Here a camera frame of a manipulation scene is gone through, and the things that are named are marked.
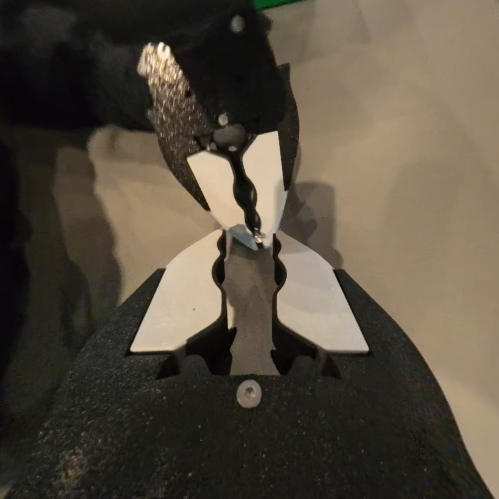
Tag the small metal nail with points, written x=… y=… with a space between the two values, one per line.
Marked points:
x=257 y=236

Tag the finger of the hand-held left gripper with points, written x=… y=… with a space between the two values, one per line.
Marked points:
x=267 y=175
x=214 y=187

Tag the green storage bin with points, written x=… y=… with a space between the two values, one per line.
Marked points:
x=276 y=4

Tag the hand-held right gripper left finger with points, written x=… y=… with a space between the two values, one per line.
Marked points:
x=183 y=304

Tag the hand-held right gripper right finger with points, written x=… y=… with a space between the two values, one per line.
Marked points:
x=312 y=304

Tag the person's black printed hoodie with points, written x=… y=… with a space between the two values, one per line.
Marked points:
x=7 y=234

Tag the grey desk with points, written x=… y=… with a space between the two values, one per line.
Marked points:
x=390 y=195

